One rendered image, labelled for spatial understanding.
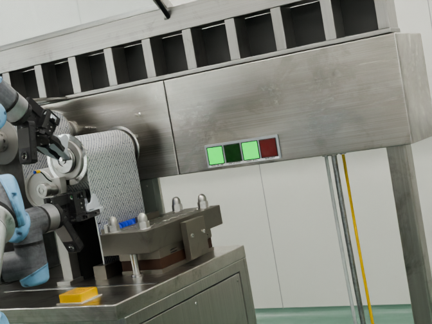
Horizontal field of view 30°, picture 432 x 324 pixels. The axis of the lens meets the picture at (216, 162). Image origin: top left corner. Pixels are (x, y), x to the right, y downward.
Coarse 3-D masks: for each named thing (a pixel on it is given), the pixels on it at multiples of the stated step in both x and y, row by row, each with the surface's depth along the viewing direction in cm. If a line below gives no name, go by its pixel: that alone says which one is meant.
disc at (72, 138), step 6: (72, 138) 229; (78, 144) 228; (84, 150) 227; (84, 156) 227; (48, 162) 234; (84, 162) 227; (84, 168) 228; (54, 174) 234; (78, 174) 229; (84, 174) 228; (66, 180) 232; (72, 180) 231; (78, 180) 229
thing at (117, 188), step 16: (96, 176) 231; (112, 176) 238; (128, 176) 244; (96, 192) 230; (112, 192) 237; (128, 192) 243; (112, 208) 236; (128, 208) 242; (144, 208) 249; (96, 224) 229
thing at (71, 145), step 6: (72, 144) 228; (72, 150) 228; (78, 150) 227; (78, 156) 227; (78, 162) 228; (54, 168) 232; (78, 168) 228; (60, 174) 232; (66, 174) 230; (72, 174) 229
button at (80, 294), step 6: (78, 288) 207; (84, 288) 206; (90, 288) 204; (96, 288) 205; (60, 294) 203; (66, 294) 202; (72, 294) 201; (78, 294) 200; (84, 294) 201; (90, 294) 203; (96, 294) 205; (60, 300) 203; (66, 300) 202; (72, 300) 201; (78, 300) 200; (84, 300) 201
